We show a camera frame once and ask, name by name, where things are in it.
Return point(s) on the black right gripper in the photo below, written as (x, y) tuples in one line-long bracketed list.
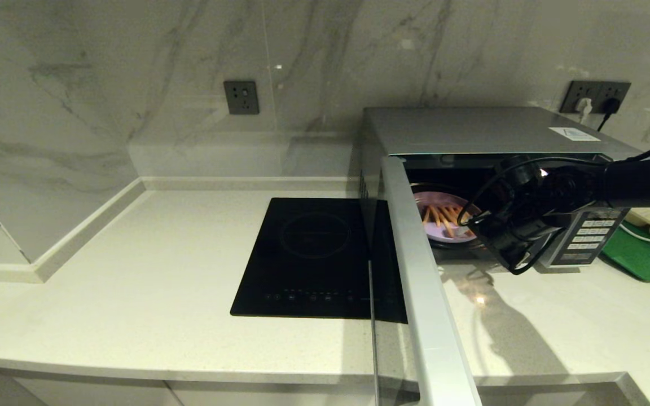
[(522, 237)]

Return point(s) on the lavender round plate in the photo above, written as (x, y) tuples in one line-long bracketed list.
[(438, 237)]

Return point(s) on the dark glass microwave door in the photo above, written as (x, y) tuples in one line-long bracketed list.
[(426, 293)]

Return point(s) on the silver Panasonic microwave oven body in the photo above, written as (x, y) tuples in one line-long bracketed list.
[(471, 129)]

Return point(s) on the white power plug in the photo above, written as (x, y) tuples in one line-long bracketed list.
[(584, 106)]

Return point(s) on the green plastic tray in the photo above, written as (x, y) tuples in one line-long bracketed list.
[(632, 256)]

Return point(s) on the black induction cooktop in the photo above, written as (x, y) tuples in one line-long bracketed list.
[(302, 254)]

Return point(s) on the white base cabinet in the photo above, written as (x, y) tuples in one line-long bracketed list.
[(105, 395)]

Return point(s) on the grey double wall socket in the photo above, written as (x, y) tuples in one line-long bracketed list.
[(598, 89)]

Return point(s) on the grey single wall socket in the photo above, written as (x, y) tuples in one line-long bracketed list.
[(241, 97)]

